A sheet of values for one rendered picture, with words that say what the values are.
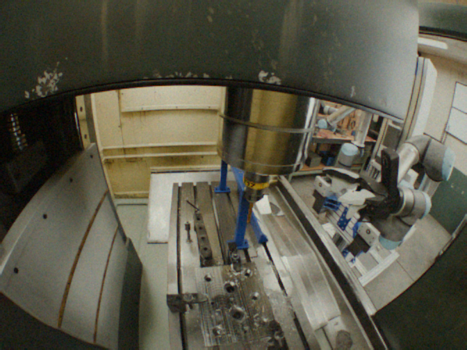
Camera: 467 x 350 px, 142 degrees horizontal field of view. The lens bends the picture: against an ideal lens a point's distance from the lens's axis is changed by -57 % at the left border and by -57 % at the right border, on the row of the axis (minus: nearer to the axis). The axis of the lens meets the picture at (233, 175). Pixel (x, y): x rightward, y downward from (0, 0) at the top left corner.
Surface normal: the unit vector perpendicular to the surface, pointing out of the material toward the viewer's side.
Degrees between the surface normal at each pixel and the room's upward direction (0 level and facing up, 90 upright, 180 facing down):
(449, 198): 90
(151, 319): 0
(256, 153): 90
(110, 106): 90
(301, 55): 90
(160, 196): 24
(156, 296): 0
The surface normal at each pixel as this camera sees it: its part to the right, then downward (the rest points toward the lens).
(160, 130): 0.18, 0.51
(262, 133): -0.25, 0.48
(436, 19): -0.97, 0.03
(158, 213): 0.16, -0.60
